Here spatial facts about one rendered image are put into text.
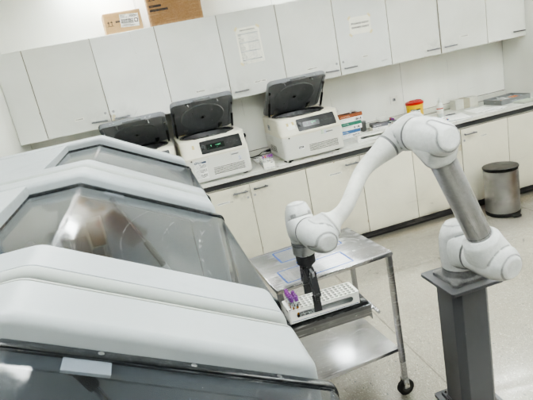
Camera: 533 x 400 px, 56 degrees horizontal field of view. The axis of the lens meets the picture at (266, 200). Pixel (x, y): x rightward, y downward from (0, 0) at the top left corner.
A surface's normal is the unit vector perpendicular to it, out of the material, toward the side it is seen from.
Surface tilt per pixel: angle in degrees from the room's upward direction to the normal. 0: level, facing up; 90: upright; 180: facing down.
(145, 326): 29
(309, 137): 90
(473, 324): 90
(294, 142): 90
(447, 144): 84
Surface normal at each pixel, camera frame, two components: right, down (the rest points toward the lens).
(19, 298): 0.25, -0.96
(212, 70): 0.26, 0.23
